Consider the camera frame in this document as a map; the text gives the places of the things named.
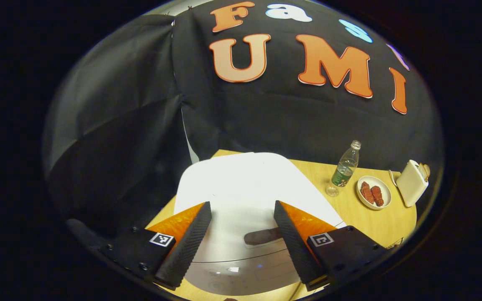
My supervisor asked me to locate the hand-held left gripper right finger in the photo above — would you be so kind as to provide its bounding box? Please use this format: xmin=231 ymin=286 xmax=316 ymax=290
xmin=274 ymin=200 xmax=388 ymax=292

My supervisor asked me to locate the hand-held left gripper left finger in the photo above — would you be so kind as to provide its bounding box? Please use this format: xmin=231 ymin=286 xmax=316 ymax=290
xmin=95 ymin=202 xmax=212 ymax=291

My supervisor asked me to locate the white rice cooker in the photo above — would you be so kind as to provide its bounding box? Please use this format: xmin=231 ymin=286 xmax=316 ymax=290
xmin=174 ymin=152 xmax=347 ymax=296

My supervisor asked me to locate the red meat piece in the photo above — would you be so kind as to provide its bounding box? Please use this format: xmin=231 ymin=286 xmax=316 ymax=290
xmin=360 ymin=181 xmax=374 ymax=204
xmin=371 ymin=185 xmax=385 ymax=207

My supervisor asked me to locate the clear plastic water bottle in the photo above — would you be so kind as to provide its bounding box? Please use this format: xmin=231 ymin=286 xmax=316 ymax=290
xmin=326 ymin=140 xmax=362 ymax=197

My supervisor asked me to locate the white oval plate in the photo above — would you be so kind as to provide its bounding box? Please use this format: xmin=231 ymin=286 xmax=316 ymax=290
xmin=356 ymin=176 xmax=392 ymax=210

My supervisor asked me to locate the white toaster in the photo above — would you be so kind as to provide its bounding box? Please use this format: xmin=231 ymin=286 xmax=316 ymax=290
xmin=396 ymin=160 xmax=431 ymax=208

